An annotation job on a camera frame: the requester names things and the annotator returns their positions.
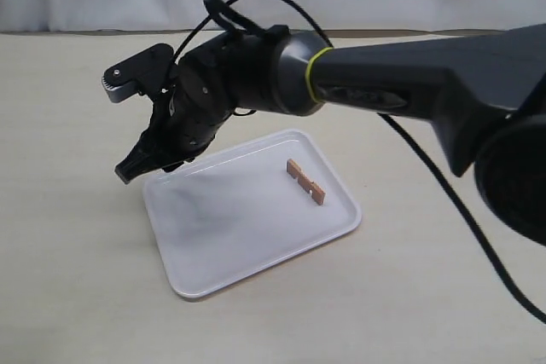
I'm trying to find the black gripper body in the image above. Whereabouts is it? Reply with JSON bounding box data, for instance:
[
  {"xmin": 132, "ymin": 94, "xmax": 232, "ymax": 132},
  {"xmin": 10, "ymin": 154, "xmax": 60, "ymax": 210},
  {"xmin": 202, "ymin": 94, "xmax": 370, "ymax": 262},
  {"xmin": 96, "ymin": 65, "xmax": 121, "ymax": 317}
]
[{"xmin": 140, "ymin": 35, "xmax": 235, "ymax": 166}]

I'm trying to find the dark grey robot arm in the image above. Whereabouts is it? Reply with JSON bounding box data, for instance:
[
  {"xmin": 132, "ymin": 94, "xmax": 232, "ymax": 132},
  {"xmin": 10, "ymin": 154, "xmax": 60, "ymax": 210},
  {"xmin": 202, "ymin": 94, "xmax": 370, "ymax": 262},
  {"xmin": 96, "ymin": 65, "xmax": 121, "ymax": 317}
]
[{"xmin": 103, "ymin": 25, "xmax": 545, "ymax": 244}]

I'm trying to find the white plastic tray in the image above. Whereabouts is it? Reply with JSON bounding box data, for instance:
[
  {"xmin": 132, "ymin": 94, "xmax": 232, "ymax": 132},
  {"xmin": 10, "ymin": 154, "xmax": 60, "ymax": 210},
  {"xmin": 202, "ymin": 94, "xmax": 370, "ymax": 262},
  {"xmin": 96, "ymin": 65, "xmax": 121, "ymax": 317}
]
[{"xmin": 142, "ymin": 129, "xmax": 362, "ymax": 299}]

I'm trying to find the black cable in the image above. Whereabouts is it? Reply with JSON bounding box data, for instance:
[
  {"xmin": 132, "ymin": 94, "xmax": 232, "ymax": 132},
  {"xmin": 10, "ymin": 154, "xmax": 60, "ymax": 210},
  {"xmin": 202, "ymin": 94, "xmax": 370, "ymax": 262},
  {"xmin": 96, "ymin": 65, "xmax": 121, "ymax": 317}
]
[{"xmin": 172, "ymin": 0, "xmax": 546, "ymax": 325}]

